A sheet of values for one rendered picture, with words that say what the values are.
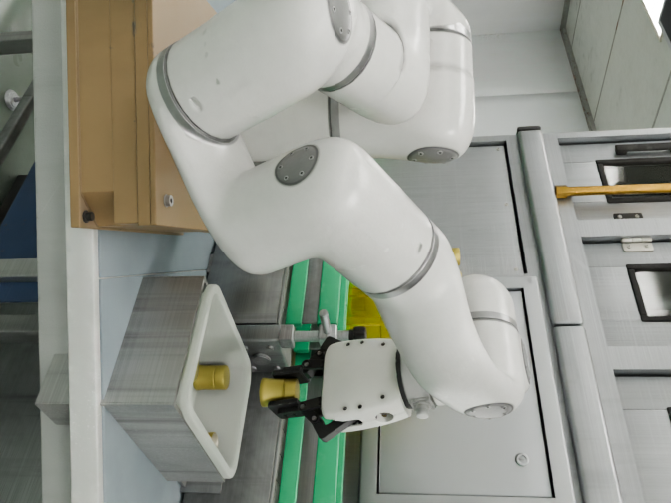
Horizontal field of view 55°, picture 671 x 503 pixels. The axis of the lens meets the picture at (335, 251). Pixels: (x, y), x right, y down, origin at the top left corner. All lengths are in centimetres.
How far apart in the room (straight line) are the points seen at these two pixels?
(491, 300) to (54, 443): 51
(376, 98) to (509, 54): 676
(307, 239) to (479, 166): 116
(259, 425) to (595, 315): 69
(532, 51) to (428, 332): 692
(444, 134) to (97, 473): 51
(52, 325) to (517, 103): 613
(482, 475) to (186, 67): 84
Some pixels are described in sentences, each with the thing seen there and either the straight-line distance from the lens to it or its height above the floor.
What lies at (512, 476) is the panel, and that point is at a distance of 114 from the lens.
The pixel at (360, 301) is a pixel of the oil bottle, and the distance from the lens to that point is 111.
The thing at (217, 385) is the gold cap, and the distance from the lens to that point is 93.
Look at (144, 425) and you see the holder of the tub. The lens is 77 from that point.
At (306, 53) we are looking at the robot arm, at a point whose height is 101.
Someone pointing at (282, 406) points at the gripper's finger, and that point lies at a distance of 80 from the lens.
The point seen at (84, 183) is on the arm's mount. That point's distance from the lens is 68.
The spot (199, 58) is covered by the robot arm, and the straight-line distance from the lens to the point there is 49.
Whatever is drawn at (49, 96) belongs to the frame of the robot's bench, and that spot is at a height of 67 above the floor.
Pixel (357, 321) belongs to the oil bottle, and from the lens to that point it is 109.
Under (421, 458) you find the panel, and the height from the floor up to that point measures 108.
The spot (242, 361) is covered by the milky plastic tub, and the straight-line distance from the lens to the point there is 93.
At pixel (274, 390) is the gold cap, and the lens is 80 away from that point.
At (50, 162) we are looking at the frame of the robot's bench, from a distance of 80.
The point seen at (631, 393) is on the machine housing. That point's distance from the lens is 129.
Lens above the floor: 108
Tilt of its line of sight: 7 degrees down
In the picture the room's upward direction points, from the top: 89 degrees clockwise
